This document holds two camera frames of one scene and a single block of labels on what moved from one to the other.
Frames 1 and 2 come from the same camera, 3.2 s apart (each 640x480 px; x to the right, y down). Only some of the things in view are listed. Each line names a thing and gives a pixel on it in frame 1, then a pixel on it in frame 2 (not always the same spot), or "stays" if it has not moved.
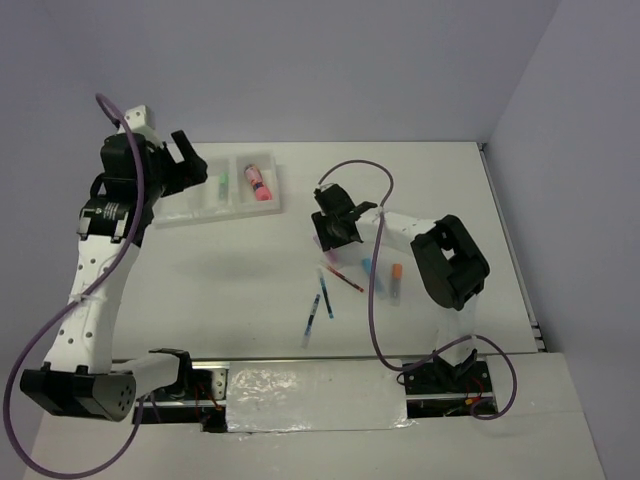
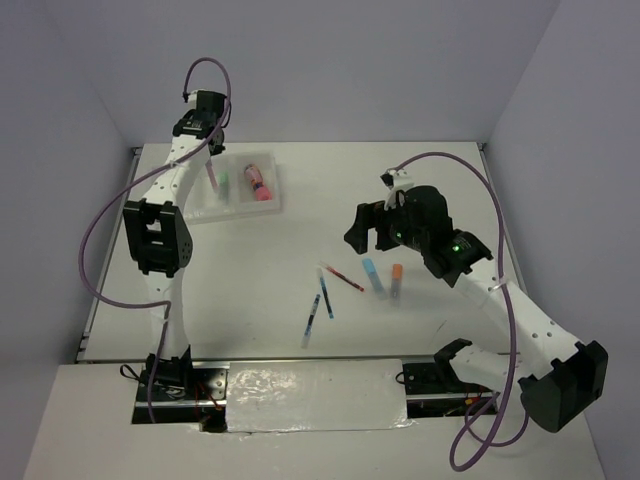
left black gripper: (192, 170) to (219, 150)
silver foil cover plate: (320, 395) stays
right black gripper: (327, 241) to (367, 217)
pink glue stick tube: (254, 175) stays
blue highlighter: (378, 286) stays
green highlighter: (223, 185) stays
